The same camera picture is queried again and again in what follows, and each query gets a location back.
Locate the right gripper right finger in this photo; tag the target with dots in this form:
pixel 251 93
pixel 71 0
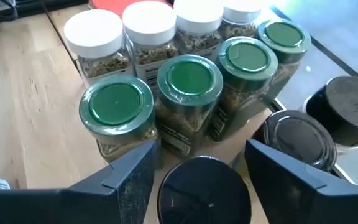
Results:
pixel 306 202

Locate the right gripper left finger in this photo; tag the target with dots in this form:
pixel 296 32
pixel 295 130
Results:
pixel 73 205

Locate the black lid olive label jar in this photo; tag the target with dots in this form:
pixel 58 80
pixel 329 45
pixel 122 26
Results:
pixel 300 140

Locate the purple label jar black lid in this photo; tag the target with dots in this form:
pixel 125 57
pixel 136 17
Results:
pixel 204 193

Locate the orange spice jar black lid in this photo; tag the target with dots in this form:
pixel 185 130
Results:
pixel 350 105

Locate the red sheets stack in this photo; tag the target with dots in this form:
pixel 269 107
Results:
pixel 113 6

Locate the black rig frame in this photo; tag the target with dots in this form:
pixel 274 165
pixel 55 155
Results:
pixel 51 6

